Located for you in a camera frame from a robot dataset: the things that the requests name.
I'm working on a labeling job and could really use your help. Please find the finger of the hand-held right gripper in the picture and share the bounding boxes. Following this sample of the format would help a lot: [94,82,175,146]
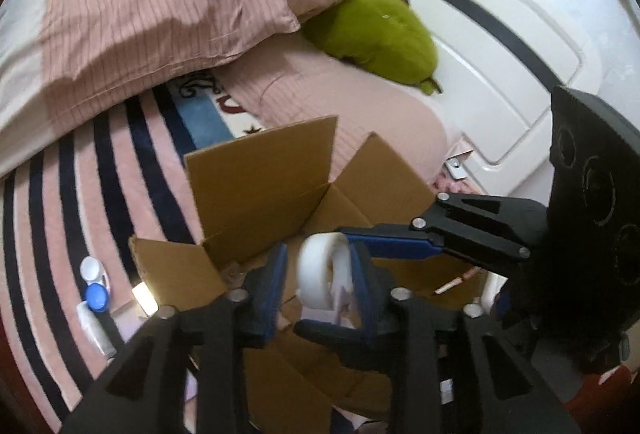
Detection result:
[293,318,397,372]
[335,193,550,276]

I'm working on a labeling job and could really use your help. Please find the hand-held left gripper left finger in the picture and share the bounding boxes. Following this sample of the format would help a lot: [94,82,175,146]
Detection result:
[62,241,291,434]

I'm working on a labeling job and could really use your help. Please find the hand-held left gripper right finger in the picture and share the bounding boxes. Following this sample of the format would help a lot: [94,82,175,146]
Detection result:
[347,239,583,434]

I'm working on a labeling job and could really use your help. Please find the white tape roll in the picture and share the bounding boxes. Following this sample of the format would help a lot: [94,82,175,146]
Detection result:
[296,233,362,326]

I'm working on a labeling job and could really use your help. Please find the brown cardboard box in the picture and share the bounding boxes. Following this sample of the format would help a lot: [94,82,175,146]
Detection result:
[129,115,492,434]

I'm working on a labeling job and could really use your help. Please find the pink pen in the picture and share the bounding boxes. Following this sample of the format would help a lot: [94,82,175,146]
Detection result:
[434,268,482,296]

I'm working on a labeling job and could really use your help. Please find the small silver clip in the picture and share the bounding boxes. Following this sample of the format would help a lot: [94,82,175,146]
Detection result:
[446,156,470,181]

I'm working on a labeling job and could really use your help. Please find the pink bed sheet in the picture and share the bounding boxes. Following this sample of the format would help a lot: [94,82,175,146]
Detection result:
[222,33,463,180]

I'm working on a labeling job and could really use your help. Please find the white headboard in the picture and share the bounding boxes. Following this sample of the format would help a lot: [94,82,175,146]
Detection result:
[250,0,640,220]

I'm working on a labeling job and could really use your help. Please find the white and blue lens case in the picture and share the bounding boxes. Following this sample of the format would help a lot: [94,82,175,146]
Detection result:
[79,255,112,313]

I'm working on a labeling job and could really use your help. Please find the red cloth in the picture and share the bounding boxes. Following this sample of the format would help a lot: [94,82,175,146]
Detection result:
[564,361,640,434]

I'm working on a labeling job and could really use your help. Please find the small white bottle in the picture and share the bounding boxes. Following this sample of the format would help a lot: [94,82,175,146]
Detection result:
[76,301,119,358]

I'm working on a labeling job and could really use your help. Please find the green plush toy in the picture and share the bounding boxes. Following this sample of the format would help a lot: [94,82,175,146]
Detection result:
[302,0,445,96]

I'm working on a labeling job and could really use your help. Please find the pink navy striped blanket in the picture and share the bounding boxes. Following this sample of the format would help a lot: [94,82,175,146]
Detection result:
[0,76,281,434]

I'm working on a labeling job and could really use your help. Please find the pink striped duvet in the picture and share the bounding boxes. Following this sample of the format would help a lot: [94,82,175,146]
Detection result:
[0,0,302,180]

